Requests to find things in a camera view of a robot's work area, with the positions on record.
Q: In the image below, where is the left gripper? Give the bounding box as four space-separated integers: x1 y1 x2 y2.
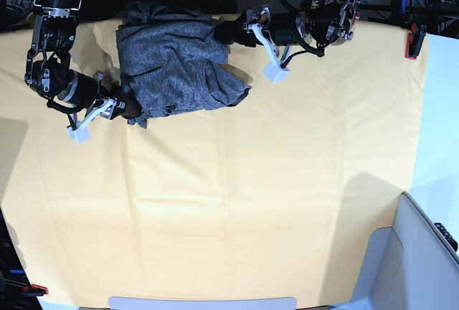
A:
214 5 316 65

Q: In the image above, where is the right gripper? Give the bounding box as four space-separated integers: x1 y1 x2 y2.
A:
46 70 142 131

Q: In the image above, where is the grey long-sleeve shirt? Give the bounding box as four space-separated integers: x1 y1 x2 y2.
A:
116 1 251 128

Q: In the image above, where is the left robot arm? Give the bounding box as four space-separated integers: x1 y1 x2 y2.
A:
214 0 361 71

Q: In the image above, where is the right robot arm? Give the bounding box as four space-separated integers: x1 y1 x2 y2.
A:
24 0 141 133

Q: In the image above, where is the yellow table cloth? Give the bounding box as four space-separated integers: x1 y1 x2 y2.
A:
1 22 429 308

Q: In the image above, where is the red black clamp right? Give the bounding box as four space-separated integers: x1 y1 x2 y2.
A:
405 23 427 60

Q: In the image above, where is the red black clamp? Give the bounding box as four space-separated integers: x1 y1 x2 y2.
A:
22 284 48 297
405 23 427 60

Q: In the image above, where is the red black clamp left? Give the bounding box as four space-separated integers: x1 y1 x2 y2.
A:
22 284 48 297

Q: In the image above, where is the white storage bin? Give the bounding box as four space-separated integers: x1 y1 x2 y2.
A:
349 193 458 309

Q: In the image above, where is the black remote on bin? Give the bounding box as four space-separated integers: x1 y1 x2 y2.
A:
435 222 458 253

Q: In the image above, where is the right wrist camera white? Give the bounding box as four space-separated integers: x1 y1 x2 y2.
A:
67 126 90 144

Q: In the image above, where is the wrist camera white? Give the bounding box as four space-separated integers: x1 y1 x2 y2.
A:
262 62 290 83
67 126 90 144

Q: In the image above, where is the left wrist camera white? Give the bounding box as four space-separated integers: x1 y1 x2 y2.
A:
262 62 290 83

